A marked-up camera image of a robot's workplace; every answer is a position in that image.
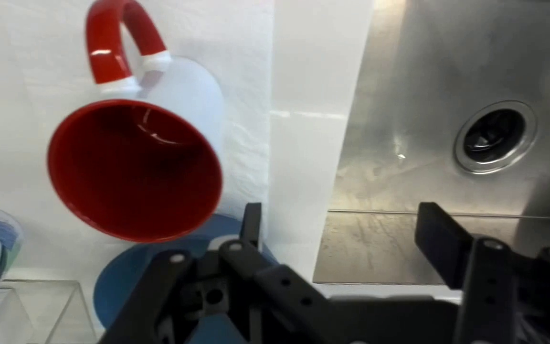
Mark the stainless steel sink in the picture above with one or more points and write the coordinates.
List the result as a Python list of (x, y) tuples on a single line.
[(451, 108)]

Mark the blue bowl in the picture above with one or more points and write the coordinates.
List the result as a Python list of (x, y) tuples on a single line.
[(180, 291)]

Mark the white and red cup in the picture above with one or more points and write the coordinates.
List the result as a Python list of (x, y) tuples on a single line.
[(140, 161)]

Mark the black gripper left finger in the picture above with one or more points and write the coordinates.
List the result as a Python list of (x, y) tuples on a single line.
[(291, 309)]

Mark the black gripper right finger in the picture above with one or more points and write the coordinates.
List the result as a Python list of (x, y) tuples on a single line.
[(505, 295)]

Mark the sink drain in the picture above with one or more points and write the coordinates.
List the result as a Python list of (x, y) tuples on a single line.
[(495, 138)]

